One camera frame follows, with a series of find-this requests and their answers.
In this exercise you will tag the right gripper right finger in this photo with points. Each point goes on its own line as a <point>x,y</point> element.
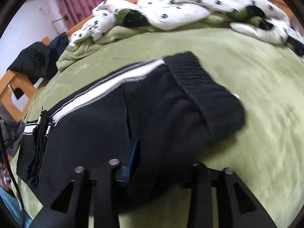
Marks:
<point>193,174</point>

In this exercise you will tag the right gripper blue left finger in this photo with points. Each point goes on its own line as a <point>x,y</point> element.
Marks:
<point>128,158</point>

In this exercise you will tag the black pants with white stripe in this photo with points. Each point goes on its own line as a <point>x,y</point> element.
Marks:
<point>173,106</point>

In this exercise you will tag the light blue sleeve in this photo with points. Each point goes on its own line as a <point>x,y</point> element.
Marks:
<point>12,204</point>

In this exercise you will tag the black jacket on footboard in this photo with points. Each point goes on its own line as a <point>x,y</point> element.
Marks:
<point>36,61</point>

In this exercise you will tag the navy blue garment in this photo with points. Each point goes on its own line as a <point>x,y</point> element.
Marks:
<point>59,44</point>

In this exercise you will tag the white green patterned quilt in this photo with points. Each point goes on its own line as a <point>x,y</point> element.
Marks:
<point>259,19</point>

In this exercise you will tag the wooden bed frame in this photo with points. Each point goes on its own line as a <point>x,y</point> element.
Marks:
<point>13,80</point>

